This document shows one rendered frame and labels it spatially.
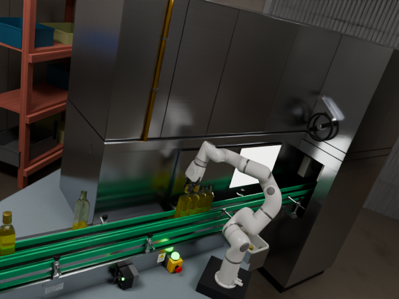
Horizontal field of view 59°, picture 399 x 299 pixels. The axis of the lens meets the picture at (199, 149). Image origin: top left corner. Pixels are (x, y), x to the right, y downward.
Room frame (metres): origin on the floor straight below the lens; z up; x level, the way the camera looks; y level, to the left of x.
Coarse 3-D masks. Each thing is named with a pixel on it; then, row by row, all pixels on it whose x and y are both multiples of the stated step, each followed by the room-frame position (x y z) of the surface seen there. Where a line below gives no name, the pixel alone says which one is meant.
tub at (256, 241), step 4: (244, 228) 1.99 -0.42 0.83; (248, 236) 1.97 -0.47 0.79; (252, 236) 1.95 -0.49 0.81; (256, 236) 1.93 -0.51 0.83; (252, 240) 1.94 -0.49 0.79; (256, 240) 1.92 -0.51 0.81; (260, 240) 1.91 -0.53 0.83; (252, 244) 1.92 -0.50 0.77; (256, 244) 1.91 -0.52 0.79; (260, 244) 1.90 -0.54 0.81; (264, 244) 1.88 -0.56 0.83; (256, 248) 1.90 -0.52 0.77; (264, 248) 1.82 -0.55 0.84; (252, 252) 1.75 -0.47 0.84; (256, 252) 1.77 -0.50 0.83
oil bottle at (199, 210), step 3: (198, 192) 1.85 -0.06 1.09; (198, 195) 1.83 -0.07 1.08; (201, 195) 1.83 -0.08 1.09; (204, 195) 1.84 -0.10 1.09; (201, 198) 1.82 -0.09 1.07; (204, 198) 1.84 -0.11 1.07; (201, 201) 1.83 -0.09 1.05; (204, 201) 1.84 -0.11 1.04; (198, 204) 1.82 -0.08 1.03; (201, 204) 1.83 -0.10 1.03; (204, 204) 1.85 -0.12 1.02; (198, 207) 1.82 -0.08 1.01; (201, 207) 1.84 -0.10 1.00; (198, 210) 1.82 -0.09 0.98; (201, 210) 1.84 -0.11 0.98; (195, 213) 1.82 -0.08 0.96; (198, 213) 1.83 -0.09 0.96
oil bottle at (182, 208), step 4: (180, 196) 1.77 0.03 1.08; (184, 196) 1.76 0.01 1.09; (188, 196) 1.77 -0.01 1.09; (180, 200) 1.76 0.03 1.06; (184, 200) 1.74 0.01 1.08; (188, 200) 1.76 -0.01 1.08; (180, 204) 1.75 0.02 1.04; (184, 204) 1.74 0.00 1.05; (188, 204) 1.76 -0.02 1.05; (176, 208) 1.77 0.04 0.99; (180, 208) 1.74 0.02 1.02; (184, 208) 1.75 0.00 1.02; (188, 208) 1.77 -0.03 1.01; (176, 212) 1.76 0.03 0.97; (180, 212) 1.74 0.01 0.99; (184, 212) 1.75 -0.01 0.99; (176, 216) 1.76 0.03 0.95; (180, 216) 1.74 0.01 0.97; (184, 216) 1.76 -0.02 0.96
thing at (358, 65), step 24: (360, 48) 2.52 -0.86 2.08; (384, 48) 2.40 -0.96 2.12; (336, 72) 2.59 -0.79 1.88; (360, 72) 2.47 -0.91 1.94; (384, 72) 2.37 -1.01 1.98; (336, 96) 2.54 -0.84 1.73; (360, 96) 2.41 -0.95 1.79; (384, 96) 2.47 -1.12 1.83; (312, 120) 2.62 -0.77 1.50; (336, 120) 2.49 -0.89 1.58; (360, 120) 2.36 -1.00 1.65; (384, 120) 2.58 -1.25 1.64; (312, 144) 2.57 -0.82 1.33; (336, 144) 2.43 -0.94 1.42; (360, 144) 2.46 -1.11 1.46; (384, 144) 2.71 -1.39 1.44; (336, 168) 2.38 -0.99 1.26
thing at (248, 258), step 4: (268, 248) 1.85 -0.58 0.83; (248, 252) 1.76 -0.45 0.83; (260, 252) 1.80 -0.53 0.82; (264, 252) 1.83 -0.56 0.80; (244, 256) 1.77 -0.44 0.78; (248, 256) 1.75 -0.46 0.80; (252, 256) 1.76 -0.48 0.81; (256, 256) 1.79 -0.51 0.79; (260, 256) 1.81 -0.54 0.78; (264, 256) 1.84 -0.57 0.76; (244, 260) 1.76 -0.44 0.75; (248, 260) 1.74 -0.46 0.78; (252, 260) 1.77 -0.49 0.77; (256, 260) 1.80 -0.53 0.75
